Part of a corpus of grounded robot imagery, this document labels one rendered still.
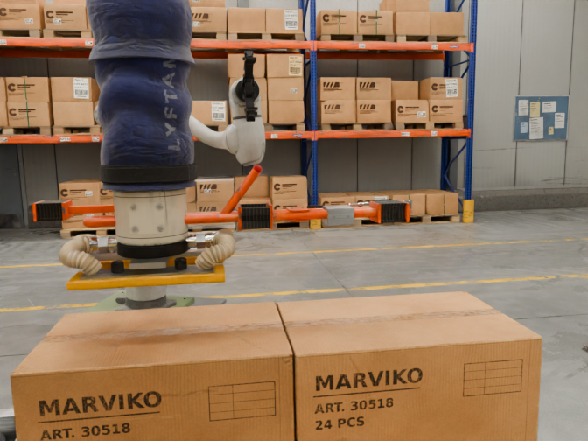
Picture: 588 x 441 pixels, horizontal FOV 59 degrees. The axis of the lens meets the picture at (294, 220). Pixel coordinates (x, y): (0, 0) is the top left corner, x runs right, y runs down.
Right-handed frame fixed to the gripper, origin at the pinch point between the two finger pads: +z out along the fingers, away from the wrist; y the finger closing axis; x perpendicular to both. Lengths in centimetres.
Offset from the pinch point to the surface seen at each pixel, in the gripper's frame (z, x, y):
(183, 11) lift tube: 27.8, 17.0, -12.4
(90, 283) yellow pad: 36, 39, 46
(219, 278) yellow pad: 36, 11, 46
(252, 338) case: 29, 4, 64
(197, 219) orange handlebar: 24.5, 16.0, 34.4
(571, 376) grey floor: -114, -196, 158
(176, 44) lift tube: 28.7, 18.8, -5.4
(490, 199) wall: -806, -536, 134
